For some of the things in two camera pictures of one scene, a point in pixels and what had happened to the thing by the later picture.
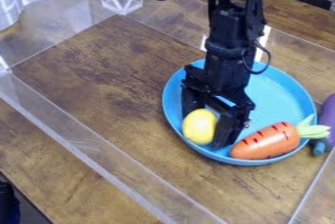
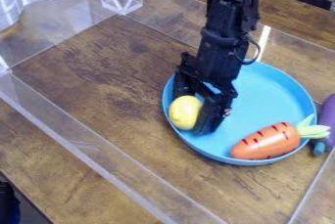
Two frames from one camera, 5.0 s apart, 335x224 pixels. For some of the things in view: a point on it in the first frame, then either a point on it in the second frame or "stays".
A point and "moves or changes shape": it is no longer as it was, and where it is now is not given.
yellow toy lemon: x=198 y=125 moves or changes shape
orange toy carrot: x=276 y=140 stays
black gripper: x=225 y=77 to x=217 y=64
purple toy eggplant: x=325 y=118 stays
